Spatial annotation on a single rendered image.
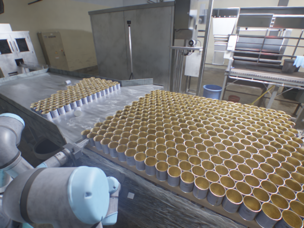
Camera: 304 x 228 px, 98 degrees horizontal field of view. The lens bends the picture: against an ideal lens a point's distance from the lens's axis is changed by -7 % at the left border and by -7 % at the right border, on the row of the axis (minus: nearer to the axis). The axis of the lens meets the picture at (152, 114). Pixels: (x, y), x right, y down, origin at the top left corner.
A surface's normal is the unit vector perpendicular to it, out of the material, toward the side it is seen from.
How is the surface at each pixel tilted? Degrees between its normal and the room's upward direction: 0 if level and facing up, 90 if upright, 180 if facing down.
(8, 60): 90
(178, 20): 90
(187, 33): 90
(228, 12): 90
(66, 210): 65
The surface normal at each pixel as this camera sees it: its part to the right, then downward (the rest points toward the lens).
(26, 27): 0.86, 0.26
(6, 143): 0.92, -0.31
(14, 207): -0.02, -0.07
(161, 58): -0.51, 0.43
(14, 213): -0.09, 0.17
